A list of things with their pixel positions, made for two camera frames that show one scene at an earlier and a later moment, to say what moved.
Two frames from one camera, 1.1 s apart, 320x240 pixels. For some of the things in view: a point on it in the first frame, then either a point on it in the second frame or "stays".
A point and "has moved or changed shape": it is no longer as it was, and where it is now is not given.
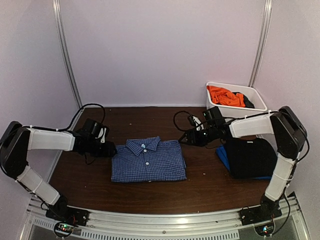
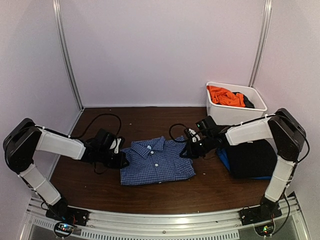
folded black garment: x=250 y=157 stays
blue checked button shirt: x=148 y=159 has moved or changed shape
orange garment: x=223 y=95 stays
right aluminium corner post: x=267 y=12 stays
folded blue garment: x=221 y=150 stays
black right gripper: x=194 y=139 to x=191 y=153
